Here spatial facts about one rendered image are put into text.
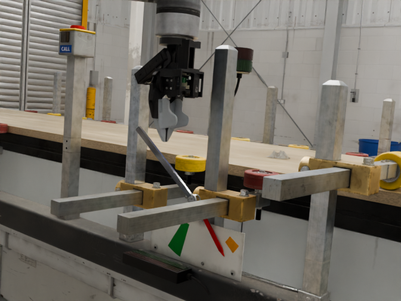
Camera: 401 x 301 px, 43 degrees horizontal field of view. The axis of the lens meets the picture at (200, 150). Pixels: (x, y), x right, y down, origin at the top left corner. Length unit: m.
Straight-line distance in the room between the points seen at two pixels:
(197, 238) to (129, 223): 0.30
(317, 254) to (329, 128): 0.23
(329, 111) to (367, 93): 7.64
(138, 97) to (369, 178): 0.59
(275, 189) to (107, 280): 0.79
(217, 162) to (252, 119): 8.51
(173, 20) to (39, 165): 1.07
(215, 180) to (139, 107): 0.28
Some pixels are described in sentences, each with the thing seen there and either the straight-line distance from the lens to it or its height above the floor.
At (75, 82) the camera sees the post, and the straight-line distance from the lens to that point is 1.42.
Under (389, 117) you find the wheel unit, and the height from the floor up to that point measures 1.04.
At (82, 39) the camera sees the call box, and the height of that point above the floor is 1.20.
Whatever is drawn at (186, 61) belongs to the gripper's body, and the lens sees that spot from 1.01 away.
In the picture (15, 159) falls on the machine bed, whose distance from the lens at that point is 2.09.
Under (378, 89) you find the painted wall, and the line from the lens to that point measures 8.50.
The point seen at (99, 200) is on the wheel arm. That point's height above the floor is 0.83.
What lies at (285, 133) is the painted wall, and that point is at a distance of 9.18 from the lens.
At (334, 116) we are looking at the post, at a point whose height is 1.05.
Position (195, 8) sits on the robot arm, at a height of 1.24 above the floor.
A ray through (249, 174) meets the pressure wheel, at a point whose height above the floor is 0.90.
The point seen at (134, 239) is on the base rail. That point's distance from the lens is 1.26.
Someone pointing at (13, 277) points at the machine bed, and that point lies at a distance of 2.26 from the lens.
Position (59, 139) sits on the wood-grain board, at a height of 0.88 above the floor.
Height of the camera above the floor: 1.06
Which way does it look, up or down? 6 degrees down
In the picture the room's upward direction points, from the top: 4 degrees clockwise
